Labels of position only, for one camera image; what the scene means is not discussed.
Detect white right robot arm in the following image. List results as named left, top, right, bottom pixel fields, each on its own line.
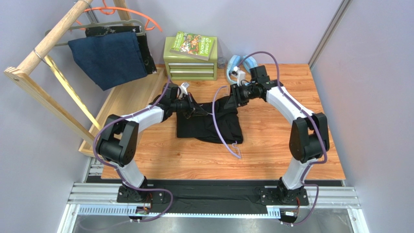
left=224, top=66, right=330, bottom=202

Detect navy blue trousers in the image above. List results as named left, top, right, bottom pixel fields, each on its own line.
left=68, top=32, right=148, bottom=91

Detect yellow hanger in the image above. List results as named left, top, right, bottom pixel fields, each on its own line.
left=44, top=55, right=102, bottom=130

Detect aluminium rail frame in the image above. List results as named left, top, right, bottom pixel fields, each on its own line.
left=58, top=180, right=368, bottom=233

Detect black trousers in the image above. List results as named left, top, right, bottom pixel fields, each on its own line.
left=176, top=97, right=244, bottom=144

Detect light blue headphones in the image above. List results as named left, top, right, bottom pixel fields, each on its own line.
left=226, top=55, right=258, bottom=84

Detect black patterned garment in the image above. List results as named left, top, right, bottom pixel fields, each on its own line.
left=85, top=26, right=157, bottom=74

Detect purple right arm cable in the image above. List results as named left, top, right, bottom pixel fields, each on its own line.
left=236, top=51, right=329, bottom=226

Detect wooden clothes rack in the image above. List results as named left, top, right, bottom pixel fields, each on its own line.
left=3, top=0, right=169, bottom=163

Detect black base mat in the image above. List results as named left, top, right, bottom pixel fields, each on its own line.
left=86, top=176, right=344, bottom=215

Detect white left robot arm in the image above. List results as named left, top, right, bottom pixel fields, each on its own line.
left=93, top=82, right=208, bottom=193

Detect small glass jar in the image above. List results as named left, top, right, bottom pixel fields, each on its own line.
left=217, top=56, right=227, bottom=69

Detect green drawer cabinet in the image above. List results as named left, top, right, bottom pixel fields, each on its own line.
left=163, top=36, right=218, bottom=81

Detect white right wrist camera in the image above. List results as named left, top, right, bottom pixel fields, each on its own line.
left=231, top=67, right=246, bottom=86

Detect purple hanger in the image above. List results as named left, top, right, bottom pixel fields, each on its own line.
left=211, top=84, right=243, bottom=160

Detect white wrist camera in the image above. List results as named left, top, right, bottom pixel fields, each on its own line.
left=179, top=82, right=190, bottom=98
left=231, top=67, right=246, bottom=86

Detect grey hanger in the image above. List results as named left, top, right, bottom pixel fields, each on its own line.
left=64, top=19, right=146, bottom=36

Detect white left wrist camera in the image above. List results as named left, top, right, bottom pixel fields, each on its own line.
left=179, top=82, right=190, bottom=98

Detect orange hanger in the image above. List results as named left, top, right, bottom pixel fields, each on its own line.
left=84, top=0, right=163, bottom=32

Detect green illustrated book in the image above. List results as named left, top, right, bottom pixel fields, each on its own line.
left=170, top=31, right=216, bottom=61

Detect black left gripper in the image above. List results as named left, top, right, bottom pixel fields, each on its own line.
left=172, top=92, right=208, bottom=119

